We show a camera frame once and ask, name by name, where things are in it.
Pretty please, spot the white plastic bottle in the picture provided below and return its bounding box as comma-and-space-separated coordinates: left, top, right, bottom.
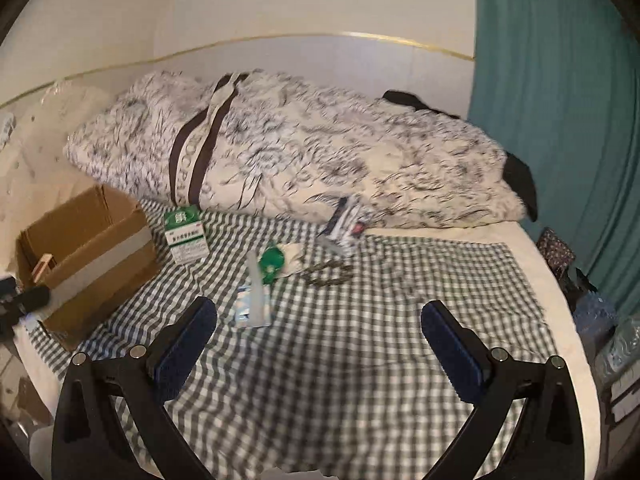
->
246, 250, 266, 327

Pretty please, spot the tan paper box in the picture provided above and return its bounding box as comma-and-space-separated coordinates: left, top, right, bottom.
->
30, 254, 56, 284

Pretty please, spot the brown cardboard box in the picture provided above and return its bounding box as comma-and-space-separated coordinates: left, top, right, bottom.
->
13, 185, 158, 351

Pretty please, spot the white mattress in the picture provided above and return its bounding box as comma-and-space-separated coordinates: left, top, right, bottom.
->
368, 222, 601, 479

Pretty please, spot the beige tufted headboard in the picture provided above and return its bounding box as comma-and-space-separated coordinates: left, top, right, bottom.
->
1, 84, 112, 271

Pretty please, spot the green white medicine box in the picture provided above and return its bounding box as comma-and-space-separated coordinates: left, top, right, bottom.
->
164, 205, 209, 264

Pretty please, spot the green checked cloth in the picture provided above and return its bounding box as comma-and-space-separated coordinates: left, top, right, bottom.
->
24, 199, 559, 480

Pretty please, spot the black garment behind duvet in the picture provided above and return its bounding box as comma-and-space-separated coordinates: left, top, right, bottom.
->
502, 152, 538, 222

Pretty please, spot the floral folded duvet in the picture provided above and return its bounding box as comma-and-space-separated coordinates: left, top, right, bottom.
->
64, 70, 526, 229

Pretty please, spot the teal curtain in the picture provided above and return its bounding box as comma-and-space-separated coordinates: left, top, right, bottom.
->
469, 0, 639, 315

